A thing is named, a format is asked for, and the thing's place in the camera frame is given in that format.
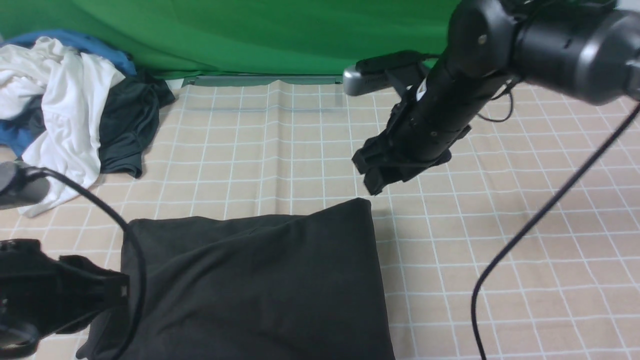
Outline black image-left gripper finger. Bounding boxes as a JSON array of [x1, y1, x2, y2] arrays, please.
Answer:
[[59, 255, 130, 306], [50, 305, 108, 335]]

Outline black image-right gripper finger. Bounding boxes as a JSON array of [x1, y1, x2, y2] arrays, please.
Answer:
[[351, 137, 399, 174], [364, 165, 429, 196]]

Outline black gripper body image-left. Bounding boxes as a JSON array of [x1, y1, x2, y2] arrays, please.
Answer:
[[1, 239, 76, 351]]

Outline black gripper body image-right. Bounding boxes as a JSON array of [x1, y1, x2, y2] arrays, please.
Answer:
[[377, 85, 473, 173]]

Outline dark gray long-sleeved shirt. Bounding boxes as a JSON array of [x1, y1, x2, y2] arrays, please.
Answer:
[[75, 197, 396, 360]]

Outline dark teal crumpled shirt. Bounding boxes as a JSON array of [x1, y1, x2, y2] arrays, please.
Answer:
[[98, 70, 176, 179]]

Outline white crumpled shirt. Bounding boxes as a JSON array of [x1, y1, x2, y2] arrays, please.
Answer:
[[1, 36, 125, 189]]

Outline beige checkered tablecloth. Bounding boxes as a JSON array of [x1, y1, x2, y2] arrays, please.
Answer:
[[0, 75, 640, 360]]

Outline blue crumpled garment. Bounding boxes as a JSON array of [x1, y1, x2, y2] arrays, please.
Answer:
[[0, 29, 137, 157]]

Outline green backdrop cloth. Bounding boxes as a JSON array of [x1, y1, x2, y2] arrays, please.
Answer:
[[0, 0, 458, 78]]

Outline silver wrist camera image-right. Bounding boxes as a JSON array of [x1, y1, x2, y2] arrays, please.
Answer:
[[342, 50, 440, 97]]

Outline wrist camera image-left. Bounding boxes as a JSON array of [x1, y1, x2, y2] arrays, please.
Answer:
[[0, 161, 50, 210]]

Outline black cable image-left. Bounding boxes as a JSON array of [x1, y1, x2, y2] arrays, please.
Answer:
[[20, 166, 147, 360]]

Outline black cable image-right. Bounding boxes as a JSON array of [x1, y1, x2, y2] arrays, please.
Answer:
[[470, 104, 640, 360]]

